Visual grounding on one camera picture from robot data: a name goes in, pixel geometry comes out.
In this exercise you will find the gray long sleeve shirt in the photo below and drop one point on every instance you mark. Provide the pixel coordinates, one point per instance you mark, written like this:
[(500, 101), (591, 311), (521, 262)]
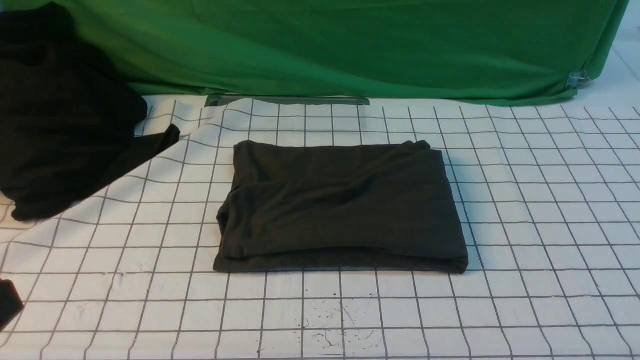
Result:
[(299, 208)]

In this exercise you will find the green backdrop cloth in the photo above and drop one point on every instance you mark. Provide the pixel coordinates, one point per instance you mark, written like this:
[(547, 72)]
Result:
[(490, 52)]

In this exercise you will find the white grid table cloth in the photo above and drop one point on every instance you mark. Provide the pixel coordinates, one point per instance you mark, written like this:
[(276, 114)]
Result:
[(548, 198)]

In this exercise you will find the silver binder clip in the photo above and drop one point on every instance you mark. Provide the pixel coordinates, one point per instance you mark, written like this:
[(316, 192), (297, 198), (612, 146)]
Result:
[(577, 80)]

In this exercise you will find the pile of black clothes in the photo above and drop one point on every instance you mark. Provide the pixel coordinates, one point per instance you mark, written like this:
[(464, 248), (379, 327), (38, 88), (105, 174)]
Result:
[(67, 118)]

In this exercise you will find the gray metal strip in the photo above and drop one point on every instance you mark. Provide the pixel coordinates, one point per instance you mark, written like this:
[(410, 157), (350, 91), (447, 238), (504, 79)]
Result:
[(223, 100)]

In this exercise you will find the black object at edge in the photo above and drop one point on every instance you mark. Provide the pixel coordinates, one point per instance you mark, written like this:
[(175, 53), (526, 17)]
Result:
[(11, 304)]

